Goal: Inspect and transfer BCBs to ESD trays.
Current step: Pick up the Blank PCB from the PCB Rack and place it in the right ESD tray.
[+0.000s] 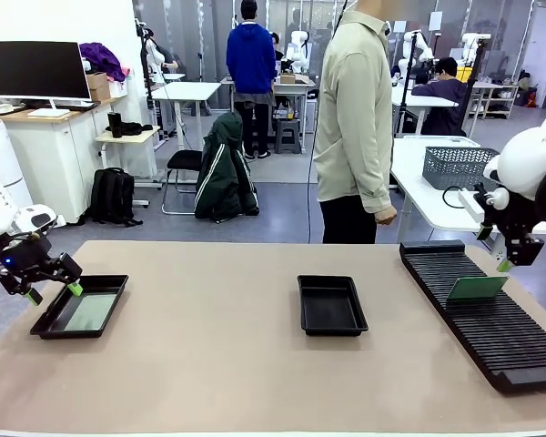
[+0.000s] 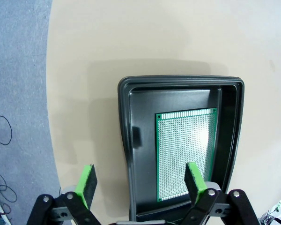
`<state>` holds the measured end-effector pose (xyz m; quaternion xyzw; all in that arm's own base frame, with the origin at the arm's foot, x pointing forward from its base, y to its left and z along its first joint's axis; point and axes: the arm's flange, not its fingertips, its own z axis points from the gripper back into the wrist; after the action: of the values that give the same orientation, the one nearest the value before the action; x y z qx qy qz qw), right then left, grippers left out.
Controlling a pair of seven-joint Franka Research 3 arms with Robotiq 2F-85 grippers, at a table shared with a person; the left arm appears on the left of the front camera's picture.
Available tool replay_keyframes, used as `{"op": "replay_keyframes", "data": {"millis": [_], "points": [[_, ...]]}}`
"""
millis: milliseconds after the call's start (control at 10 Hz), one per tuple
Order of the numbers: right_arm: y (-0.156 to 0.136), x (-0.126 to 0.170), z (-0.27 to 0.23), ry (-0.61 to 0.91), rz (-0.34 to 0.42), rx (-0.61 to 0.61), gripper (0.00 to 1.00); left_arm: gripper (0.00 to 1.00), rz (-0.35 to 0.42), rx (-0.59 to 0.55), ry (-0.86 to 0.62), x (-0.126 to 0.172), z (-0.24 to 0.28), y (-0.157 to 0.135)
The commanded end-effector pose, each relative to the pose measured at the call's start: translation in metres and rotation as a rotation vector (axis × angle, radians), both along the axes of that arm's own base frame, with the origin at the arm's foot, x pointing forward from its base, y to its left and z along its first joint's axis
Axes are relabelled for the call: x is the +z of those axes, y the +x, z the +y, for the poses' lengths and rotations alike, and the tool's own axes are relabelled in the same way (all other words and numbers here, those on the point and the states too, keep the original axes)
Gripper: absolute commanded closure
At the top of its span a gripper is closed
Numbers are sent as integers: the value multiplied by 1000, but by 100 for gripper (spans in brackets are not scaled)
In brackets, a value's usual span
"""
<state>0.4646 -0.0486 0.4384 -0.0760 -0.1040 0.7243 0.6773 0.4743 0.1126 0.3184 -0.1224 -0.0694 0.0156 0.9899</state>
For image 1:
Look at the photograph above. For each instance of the white workbench desk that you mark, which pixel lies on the white workbench desk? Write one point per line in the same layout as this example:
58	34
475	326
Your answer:
300	86

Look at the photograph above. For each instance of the green perforated circuit board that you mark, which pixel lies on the green perforated circuit board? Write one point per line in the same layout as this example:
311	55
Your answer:
477	288
91	314

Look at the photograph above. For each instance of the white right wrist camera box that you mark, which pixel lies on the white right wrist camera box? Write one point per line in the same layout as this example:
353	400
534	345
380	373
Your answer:
471	206

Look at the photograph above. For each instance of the person in navy sweater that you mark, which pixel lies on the person in navy sweater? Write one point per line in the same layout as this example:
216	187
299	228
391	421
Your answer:
446	100

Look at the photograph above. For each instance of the black cloth item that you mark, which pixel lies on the black cloth item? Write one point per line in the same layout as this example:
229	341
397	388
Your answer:
132	129

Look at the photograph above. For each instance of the black monitor with white stand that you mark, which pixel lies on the black monitor with white stand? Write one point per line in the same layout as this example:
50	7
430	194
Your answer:
36	68

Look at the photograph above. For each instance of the black plastic ESD tray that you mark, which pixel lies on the black plastic ESD tray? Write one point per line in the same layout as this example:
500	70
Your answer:
330	309
109	283

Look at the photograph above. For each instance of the dark green striped jacket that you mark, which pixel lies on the dark green striped jacket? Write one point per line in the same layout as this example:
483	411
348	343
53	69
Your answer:
223	173

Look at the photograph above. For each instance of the white rounded table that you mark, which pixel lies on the white rounded table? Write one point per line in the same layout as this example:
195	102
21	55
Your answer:
418	182

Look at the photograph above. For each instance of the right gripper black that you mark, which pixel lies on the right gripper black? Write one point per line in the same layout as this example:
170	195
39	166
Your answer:
518	223

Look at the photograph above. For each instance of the other rig white robot arm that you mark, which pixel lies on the other rig white robot arm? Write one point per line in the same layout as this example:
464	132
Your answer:
422	45
469	43
298	50

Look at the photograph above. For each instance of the person's right forearm beige sleeve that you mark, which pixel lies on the person's right forearm beige sleeve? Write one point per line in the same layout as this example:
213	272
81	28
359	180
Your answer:
378	186

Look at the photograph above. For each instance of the yellow box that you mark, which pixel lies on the yellow box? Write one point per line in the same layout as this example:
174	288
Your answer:
464	74

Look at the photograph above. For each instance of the white cabinet with wood top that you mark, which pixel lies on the white cabinet with wood top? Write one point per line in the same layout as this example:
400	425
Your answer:
50	155

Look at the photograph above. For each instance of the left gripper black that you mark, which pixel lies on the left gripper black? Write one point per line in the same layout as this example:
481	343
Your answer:
18	259

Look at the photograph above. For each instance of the white long desk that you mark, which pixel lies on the white long desk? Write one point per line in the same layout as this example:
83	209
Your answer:
418	98

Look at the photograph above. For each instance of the grey plastic stool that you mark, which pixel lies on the grey plastic stool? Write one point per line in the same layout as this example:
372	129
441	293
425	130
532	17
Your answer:
287	132

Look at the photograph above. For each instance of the black metal frame chair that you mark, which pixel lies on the black metal frame chair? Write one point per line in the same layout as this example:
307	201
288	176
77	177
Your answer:
184	159

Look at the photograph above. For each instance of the black tripod stand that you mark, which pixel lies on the black tripod stand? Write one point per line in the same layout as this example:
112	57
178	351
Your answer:
407	82

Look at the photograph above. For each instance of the small cardboard box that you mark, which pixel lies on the small cardboard box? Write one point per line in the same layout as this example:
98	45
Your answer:
98	88

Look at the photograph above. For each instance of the grey mesh basket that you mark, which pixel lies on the grey mesh basket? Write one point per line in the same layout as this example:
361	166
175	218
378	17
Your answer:
455	168

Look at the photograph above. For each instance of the person in black top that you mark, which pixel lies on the person in black top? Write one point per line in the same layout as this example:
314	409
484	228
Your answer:
169	61

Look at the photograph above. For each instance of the red fire extinguisher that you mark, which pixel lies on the red fire extinguisher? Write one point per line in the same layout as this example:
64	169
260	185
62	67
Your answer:
531	98

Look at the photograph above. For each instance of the white keyboard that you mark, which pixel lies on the white keyboard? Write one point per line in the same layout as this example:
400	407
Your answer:
48	112

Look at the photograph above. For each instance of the person in beige shirt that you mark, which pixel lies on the person in beige shirt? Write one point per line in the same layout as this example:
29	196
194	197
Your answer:
350	114

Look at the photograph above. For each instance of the person's right hand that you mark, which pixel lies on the person's right hand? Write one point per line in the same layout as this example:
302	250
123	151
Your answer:
387	215

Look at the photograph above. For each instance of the white paper sign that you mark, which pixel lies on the white paper sign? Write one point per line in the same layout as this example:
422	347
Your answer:
435	20

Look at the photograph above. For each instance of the black tumbler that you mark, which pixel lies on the black tumbler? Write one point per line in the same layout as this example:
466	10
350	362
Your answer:
114	125

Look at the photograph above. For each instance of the purple jacket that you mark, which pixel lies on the purple jacket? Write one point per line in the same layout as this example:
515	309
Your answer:
101	59

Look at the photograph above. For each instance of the white shelf cart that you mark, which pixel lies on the white shelf cart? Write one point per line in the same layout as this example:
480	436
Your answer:
491	86

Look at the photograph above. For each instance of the black slotted board rack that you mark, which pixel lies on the black slotted board rack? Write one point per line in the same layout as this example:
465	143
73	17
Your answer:
505	346

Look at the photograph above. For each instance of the man in blue hoodie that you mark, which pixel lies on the man in blue hoodie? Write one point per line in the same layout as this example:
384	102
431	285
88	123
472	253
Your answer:
251	59

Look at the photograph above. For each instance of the small wood topped side table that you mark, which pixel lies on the small wood topped side table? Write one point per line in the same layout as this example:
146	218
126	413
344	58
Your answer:
127	136

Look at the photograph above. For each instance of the black backpack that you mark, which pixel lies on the black backpack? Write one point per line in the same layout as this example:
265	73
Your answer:
111	196

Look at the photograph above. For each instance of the white standing desk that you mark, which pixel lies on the white standing desk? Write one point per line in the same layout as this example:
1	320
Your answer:
186	89

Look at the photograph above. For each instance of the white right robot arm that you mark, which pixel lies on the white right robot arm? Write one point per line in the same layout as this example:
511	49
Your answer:
528	155

